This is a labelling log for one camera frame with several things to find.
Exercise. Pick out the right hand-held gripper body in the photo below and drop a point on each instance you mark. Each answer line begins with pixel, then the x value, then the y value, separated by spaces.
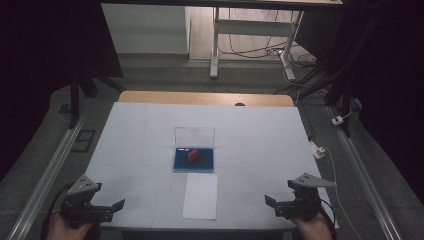
pixel 301 203

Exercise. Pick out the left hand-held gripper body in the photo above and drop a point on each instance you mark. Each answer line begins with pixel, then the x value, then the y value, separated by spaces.
pixel 80 205

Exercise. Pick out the clear box with blue pad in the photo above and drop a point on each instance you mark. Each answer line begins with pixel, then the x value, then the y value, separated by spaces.
pixel 193 156

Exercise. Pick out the red stamp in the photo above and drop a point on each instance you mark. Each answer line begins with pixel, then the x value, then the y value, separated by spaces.
pixel 193 155

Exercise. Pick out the person's right hand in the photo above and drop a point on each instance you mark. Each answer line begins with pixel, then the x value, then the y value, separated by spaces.
pixel 311 230

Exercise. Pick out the person's left hand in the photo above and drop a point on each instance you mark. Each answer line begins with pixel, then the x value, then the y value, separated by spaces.
pixel 63 231

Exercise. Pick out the large white table cover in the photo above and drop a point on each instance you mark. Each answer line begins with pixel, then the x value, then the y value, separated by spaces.
pixel 253 160

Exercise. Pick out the small white paper sheet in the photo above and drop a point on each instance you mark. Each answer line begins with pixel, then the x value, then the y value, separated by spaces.
pixel 200 196

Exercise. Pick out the small white plug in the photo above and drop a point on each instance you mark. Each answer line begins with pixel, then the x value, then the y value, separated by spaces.
pixel 337 120

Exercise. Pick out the black table grommet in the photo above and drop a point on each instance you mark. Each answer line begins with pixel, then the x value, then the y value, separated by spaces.
pixel 239 104

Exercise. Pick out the black stand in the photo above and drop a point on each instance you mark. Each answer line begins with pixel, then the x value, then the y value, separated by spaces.
pixel 75 100
pixel 336 90

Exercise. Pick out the wooden table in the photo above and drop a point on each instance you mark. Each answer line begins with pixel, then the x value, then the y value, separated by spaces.
pixel 200 98

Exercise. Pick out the aluminium rail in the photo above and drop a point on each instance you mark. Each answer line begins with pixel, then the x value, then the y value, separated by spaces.
pixel 363 181
pixel 46 181

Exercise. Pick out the white desk frame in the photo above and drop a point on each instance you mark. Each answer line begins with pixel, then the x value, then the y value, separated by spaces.
pixel 253 28

